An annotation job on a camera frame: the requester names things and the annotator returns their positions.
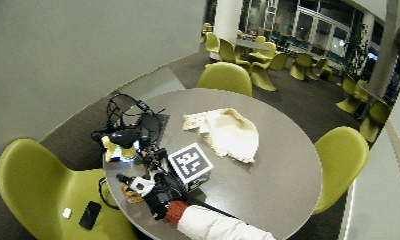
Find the black box device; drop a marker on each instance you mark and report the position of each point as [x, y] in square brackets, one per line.
[152, 125]

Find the cream crumpled cloth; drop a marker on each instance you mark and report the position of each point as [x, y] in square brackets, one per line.
[228, 133]

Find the yellow stand with black camera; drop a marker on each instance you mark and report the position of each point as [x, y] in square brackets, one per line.
[120, 141]

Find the white round pillar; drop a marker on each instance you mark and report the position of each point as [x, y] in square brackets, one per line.
[227, 18]

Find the glass window wall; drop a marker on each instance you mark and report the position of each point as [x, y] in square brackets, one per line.
[315, 26]

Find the white cube with black markers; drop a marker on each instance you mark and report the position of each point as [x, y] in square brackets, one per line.
[190, 161]

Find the brown woven item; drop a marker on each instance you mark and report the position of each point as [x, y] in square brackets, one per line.
[131, 196]

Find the grey slanted column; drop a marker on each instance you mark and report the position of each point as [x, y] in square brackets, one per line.
[387, 46]

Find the small white case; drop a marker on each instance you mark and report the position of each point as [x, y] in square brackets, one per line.
[67, 213]

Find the white palm camera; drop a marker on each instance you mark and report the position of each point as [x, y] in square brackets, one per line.
[142, 186]

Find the cluster of green seats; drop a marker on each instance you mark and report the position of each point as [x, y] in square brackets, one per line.
[264, 66]

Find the grey round table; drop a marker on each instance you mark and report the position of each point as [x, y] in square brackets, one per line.
[251, 44]

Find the green shell chair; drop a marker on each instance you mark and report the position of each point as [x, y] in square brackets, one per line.
[224, 78]
[35, 186]
[340, 160]

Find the tall dark plant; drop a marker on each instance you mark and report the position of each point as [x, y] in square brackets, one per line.
[355, 46]

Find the black smartphone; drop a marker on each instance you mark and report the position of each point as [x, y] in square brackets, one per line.
[90, 215]

